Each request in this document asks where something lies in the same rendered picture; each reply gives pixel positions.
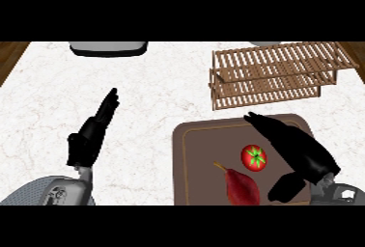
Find red tomato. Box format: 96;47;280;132
239;144;267;173

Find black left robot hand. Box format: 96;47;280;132
65;87;121;168

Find wooden tiered shelf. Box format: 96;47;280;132
208;41;360;112

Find grey and black appliance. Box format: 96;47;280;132
68;41;149;58

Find brown tray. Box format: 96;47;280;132
171;113;316;206

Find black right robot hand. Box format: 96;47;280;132
242;111;342;204

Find pale grey object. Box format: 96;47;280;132
249;41;282;47

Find red pear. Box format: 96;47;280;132
212;161;263;206

